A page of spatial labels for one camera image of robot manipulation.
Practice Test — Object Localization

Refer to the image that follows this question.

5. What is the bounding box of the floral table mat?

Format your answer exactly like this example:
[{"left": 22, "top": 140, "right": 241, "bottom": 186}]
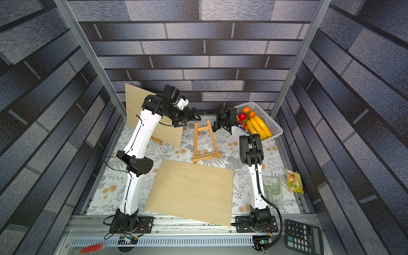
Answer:
[{"left": 85, "top": 122, "right": 300, "bottom": 215}]

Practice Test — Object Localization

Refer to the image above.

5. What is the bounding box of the yellow banana bunch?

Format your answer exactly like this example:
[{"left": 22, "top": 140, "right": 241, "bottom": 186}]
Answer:
[{"left": 246, "top": 115, "right": 272, "bottom": 140}]

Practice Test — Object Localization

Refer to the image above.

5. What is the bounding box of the red apple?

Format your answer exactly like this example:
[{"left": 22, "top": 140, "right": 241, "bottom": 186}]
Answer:
[{"left": 238, "top": 113, "right": 248, "bottom": 122}]

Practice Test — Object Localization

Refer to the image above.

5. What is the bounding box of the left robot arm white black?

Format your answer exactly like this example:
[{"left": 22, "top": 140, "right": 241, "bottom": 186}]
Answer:
[{"left": 109, "top": 85, "right": 201, "bottom": 234}]

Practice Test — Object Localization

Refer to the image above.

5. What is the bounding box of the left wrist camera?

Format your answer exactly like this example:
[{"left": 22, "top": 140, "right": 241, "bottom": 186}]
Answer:
[{"left": 175, "top": 96, "right": 189, "bottom": 110}]

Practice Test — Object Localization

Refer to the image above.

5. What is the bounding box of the plywood board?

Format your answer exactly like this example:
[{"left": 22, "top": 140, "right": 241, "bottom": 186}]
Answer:
[
  {"left": 144, "top": 160, "right": 234, "bottom": 226},
  {"left": 125, "top": 83, "right": 183, "bottom": 149}
]

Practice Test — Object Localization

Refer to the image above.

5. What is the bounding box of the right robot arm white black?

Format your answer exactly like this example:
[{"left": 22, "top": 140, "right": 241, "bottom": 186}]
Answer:
[{"left": 212, "top": 107, "right": 279, "bottom": 233}]

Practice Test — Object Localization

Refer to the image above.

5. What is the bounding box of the orange fruit top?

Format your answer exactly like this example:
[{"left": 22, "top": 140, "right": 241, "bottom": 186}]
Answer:
[{"left": 242, "top": 107, "right": 256, "bottom": 118}]

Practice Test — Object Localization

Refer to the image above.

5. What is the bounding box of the left aluminium frame post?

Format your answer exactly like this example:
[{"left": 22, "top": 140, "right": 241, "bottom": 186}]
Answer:
[{"left": 53, "top": 0, "right": 126, "bottom": 120}]

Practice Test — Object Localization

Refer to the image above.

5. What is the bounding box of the white plastic basket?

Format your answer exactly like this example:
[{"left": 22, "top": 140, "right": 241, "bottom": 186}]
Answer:
[{"left": 234, "top": 102, "right": 283, "bottom": 140}]

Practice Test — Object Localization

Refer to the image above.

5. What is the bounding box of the green clear plastic bag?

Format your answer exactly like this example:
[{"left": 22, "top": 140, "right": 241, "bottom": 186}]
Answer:
[{"left": 262, "top": 176, "right": 281, "bottom": 197}]

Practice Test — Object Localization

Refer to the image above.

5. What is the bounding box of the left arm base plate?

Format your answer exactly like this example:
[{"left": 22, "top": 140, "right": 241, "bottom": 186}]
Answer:
[{"left": 104, "top": 215, "right": 154, "bottom": 235}]

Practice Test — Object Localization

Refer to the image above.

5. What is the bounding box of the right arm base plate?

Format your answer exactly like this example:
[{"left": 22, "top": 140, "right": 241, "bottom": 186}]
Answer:
[{"left": 231, "top": 215, "right": 279, "bottom": 233}]

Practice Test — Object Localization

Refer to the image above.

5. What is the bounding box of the yellow snack packet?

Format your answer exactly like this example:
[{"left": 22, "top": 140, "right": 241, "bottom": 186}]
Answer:
[{"left": 286, "top": 169, "right": 304, "bottom": 194}]

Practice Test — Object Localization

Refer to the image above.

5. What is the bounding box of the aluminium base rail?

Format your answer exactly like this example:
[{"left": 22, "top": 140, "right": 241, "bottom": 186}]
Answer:
[{"left": 57, "top": 215, "right": 279, "bottom": 254}]

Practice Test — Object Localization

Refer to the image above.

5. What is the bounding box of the red object on floor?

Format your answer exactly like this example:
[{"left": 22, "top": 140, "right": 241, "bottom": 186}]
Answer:
[{"left": 79, "top": 243, "right": 104, "bottom": 255}]

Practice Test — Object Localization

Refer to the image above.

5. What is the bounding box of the right aluminium frame post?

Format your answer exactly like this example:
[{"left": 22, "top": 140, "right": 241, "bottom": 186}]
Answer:
[{"left": 271, "top": 0, "right": 332, "bottom": 119}]

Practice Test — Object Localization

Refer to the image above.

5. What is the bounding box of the aluminium frame post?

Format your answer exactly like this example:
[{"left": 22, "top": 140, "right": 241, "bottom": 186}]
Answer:
[
  {"left": 53, "top": 0, "right": 126, "bottom": 120},
  {"left": 271, "top": 0, "right": 332, "bottom": 119}
]

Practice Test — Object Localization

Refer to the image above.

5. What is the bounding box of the wooden easel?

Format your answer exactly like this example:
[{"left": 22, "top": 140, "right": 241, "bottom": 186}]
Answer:
[
  {"left": 191, "top": 120, "right": 223, "bottom": 164},
  {"left": 150, "top": 137, "right": 163, "bottom": 146}
]

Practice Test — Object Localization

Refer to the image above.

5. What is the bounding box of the black calculator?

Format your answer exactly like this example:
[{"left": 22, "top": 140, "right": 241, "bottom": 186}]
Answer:
[{"left": 284, "top": 219, "right": 324, "bottom": 255}]

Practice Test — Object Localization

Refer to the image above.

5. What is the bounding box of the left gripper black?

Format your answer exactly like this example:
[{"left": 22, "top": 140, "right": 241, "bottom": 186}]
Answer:
[{"left": 165, "top": 105, "right": 203, "bottom": 126}]

